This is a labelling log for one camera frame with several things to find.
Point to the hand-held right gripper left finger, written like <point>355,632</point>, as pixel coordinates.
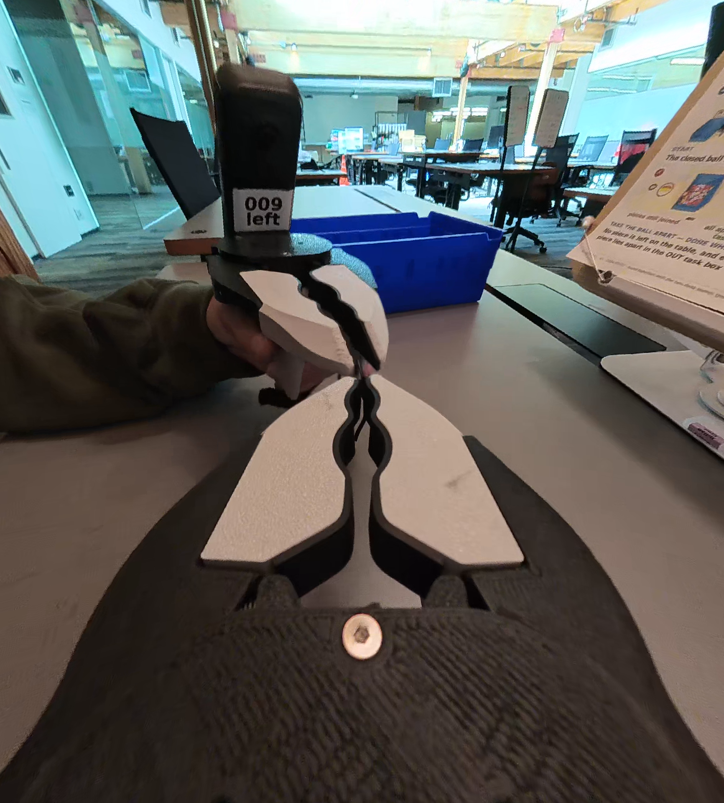
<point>287,483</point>

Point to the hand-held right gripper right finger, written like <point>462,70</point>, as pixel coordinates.
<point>443,483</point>

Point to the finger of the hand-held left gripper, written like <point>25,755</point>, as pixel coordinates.
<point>362,301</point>
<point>287,313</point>

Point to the person's left forearm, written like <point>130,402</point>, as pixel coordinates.
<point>86,351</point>

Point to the person's left hand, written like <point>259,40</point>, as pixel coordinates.
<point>236,332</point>

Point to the blue plastic bin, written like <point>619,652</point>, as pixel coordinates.
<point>437,270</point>

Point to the black flat panel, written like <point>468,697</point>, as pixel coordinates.
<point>174,163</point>

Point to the black office chair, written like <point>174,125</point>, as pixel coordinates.
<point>544,182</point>

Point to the white stand base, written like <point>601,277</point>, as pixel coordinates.
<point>650,376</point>

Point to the white board on stand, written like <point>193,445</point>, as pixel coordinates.
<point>551,117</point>
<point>517,115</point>

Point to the small purple label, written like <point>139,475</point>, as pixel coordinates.
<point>707,433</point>

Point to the wooden clipboard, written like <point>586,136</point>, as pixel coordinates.
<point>650,301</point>

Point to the red-backed office chair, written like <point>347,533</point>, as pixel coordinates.
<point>635,157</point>

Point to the printed instruction sheet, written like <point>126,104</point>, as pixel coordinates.
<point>700,188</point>

